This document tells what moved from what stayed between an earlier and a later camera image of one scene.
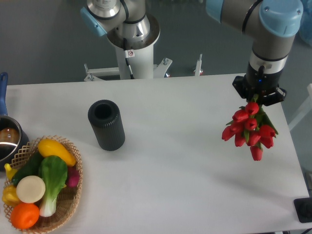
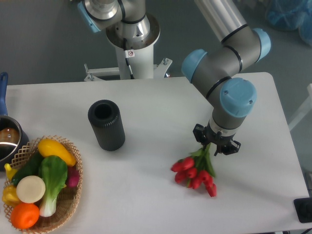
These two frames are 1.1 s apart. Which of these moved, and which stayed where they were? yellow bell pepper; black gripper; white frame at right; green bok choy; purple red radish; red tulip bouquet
Moved: red tulip bouquet; black gripper
Stayed: yellow bell pepper; green bok choy; purple red radish; white frame at right
